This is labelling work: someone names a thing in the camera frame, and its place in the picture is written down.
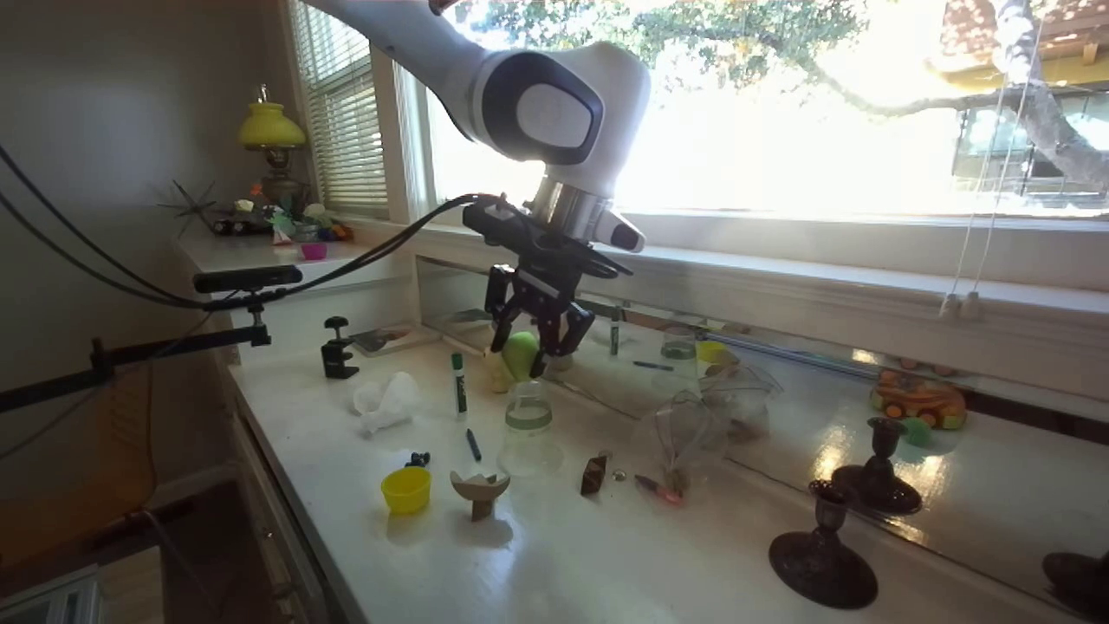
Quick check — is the orange toy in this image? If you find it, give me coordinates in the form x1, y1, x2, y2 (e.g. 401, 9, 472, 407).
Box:
870, 372, 967, 428

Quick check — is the black camera bar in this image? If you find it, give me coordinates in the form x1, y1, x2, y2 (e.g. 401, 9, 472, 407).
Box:
193, 262, 303, 293

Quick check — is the clear glass cup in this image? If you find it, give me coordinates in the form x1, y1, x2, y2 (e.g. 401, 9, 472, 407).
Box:
505, 376, 551, 428

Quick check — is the white pedestal dish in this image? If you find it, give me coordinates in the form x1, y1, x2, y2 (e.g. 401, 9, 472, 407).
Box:
452, 473, 511, 518

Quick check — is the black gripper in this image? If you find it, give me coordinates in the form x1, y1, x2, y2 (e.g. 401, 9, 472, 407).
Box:
460, 194, 625, 366

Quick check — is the white window blind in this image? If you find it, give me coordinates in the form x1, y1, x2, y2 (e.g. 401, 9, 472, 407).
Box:
290, 0, 387, 212

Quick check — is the dark candlestick stand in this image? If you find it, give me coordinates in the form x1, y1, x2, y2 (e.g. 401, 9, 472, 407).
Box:
768, 480, 878, 611

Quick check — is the crumpled white cloth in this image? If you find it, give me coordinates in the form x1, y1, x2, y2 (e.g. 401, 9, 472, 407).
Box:
350, 372, 421, 437

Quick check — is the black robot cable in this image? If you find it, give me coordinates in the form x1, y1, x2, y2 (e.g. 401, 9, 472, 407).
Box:
0, 145, 480, 315

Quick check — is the black table clamp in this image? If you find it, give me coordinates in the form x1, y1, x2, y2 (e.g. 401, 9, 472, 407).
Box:
321, 315, 356, 380

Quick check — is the small brown object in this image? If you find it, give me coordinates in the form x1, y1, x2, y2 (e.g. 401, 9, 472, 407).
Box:
578, 452, 609, 498

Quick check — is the yellow-green tennis ball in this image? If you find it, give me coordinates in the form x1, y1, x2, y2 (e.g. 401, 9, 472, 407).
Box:
503, 332, 541, 380

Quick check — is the yellow table lamp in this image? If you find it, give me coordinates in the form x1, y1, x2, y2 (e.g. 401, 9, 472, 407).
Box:
236, 87, 306, 212

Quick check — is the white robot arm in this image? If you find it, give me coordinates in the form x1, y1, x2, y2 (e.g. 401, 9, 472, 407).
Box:
309, 0, 653, 373

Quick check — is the clear plastic wrapper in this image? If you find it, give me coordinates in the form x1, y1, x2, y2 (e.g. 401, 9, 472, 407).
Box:
644, 338, 780, 502

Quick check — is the small yellow cup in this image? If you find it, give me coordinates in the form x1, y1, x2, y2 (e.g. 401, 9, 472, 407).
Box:
381, 452, 429, 517

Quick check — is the black mounting rod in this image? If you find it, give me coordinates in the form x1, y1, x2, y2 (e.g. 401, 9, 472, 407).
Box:
0, 325, 272, 412

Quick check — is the green black marker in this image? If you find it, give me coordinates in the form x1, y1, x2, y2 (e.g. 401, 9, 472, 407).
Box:
452, 351, 483, 465

